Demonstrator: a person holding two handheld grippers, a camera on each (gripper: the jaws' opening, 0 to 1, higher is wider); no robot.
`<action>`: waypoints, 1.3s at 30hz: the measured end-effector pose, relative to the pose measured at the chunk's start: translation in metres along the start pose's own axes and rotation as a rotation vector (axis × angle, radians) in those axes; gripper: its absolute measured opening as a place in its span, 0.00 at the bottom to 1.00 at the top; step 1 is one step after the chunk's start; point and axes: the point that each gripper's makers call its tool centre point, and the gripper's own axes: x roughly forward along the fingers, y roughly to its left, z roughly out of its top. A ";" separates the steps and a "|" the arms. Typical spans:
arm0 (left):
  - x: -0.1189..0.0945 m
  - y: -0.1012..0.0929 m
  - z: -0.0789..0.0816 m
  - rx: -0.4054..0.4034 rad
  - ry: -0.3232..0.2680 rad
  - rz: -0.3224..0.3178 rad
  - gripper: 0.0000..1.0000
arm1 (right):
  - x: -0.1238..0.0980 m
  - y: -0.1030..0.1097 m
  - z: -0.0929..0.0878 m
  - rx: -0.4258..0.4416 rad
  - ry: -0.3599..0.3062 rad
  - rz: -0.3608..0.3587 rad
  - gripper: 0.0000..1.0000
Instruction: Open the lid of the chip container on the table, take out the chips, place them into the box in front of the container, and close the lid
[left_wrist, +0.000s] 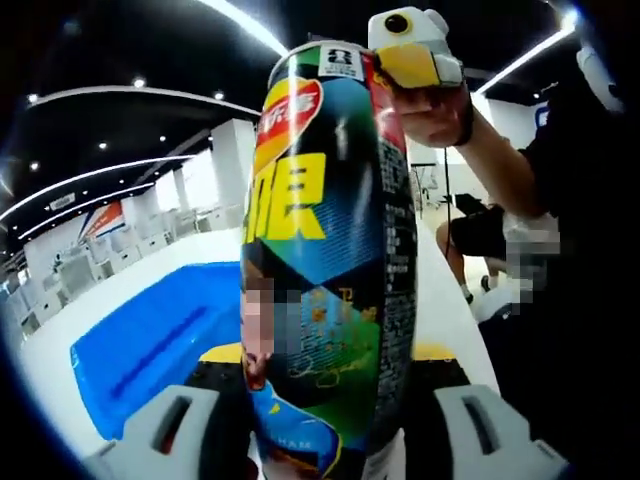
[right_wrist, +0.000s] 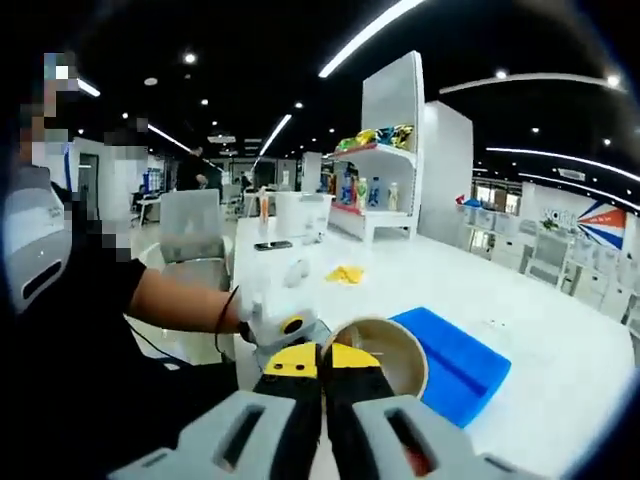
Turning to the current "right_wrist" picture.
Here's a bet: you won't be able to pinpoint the grey office chair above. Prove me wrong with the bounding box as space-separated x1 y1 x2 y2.
158 188 235 291

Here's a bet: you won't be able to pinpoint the white shelf unit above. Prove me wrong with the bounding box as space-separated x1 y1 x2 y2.
327 49 426 245

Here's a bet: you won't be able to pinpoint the colourful snack packets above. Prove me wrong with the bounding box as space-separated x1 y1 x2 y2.
337 124 416 154

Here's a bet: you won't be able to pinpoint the chip container with printed label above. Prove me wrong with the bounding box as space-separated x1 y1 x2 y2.
319 314 430 401

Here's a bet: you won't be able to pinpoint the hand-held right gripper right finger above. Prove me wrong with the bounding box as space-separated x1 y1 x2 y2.
324 343 531 480

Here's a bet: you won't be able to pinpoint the orange bottle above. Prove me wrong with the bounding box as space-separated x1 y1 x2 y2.
257 187 272 234

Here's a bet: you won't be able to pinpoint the red and blue wall banner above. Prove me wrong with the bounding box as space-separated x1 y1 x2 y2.
574 199 629 251

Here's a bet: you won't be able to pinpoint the yellow crumpled cloth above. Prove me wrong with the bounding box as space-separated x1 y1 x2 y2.
324 265 366 286

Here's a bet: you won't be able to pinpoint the blue plastic box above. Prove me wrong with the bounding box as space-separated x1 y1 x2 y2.
388 306 513 430

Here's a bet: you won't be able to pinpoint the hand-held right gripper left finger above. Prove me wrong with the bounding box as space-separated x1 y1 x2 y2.
107 342 324 480

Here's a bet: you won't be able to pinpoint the white chest-worn device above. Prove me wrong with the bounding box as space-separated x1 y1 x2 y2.
2 167 71 316

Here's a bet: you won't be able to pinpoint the clear crumpled plastic wrap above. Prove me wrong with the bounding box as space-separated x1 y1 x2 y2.
284 259 312 289

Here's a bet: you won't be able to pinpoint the white storage box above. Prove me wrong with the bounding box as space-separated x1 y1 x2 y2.
274 192 334 236

